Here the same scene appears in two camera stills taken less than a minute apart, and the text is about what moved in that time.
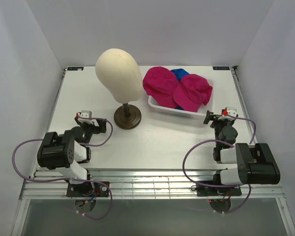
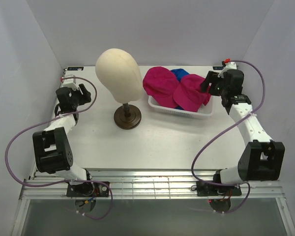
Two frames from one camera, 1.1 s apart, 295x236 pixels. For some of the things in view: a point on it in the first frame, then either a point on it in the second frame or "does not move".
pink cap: [193, 90] does not move
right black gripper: [211, 116] → [211, 77]
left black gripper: [102, 128] → [85, 98]
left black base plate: [88, 189] does not move
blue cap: [179, 73] does not move
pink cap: [160, 83] does not move
